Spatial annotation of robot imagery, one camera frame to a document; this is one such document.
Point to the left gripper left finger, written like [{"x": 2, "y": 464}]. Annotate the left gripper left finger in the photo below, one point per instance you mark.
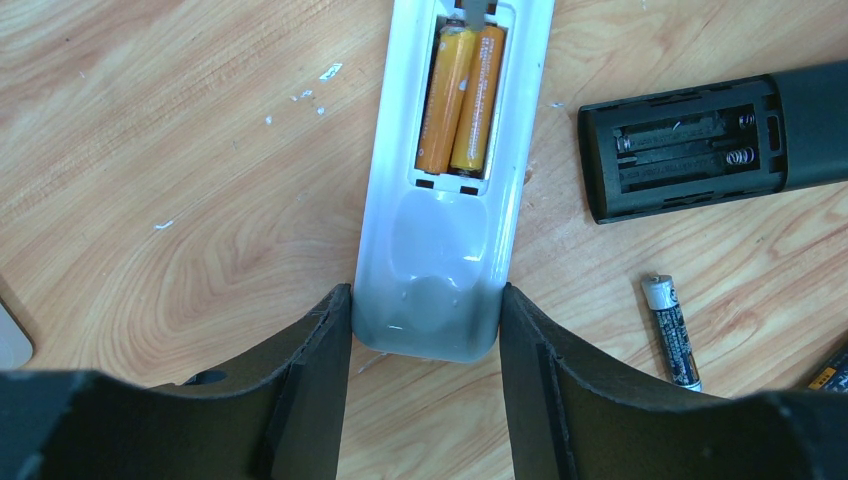
[{"x": 275, "y": 411}]

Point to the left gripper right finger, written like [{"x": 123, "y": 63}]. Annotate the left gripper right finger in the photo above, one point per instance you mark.
[{"x": 575, "y": 412}]

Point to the black AAA battery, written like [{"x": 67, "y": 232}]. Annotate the black AAA battery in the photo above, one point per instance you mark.
[
  {"x": 832, "y": 375},
  {"x": 663, "y": 303}
]

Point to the black remote control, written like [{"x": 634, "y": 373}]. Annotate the black remote control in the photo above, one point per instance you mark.
[{"x": 714, "y": 143}]

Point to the white remote orange battery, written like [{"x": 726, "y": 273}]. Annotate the white remote orange battery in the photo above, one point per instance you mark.
[{"x": 435, "y": 250}]

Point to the orange aaa battery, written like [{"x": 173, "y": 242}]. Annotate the orange aaa battery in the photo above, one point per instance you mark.
[
  {"x": 454, "y": 52},
  {"x": 473, "y": 130}
]

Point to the yellow handled screwdriver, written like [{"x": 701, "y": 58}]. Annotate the yellow handled screwdriver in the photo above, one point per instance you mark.
[{"x": 475, "y": 11}]

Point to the white remote with QR code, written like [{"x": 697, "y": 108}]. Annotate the white remote with QR code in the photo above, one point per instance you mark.
[{"x": 16, "y": 347}]

